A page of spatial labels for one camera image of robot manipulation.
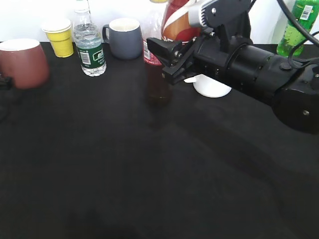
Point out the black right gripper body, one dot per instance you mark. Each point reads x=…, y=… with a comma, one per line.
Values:
x=203, y=55

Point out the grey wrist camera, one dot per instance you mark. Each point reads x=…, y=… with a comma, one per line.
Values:
x=228, y=18

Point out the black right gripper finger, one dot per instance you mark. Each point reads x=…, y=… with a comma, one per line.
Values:
x=161, y=52

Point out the brown Nescafe coffee bottle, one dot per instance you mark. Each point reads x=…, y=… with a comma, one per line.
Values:
x=175, y=25

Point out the dark red ceramic mug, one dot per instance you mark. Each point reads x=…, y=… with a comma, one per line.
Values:
x=25, y=62

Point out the grey ceramic mug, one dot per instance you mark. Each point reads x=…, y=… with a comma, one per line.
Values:
x=124, y=37

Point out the green label water bottle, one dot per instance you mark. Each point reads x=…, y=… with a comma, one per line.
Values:
x=88, y=40

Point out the yellow paper cup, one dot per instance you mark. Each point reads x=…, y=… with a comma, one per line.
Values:
x=58, y=32

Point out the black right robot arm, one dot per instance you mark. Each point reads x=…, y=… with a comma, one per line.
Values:
x=292, y=91

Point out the red label cola bottle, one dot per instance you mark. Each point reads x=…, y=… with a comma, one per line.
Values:
x=158, y=91

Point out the white ceramic mug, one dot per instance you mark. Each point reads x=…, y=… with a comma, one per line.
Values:
x=208, y=87

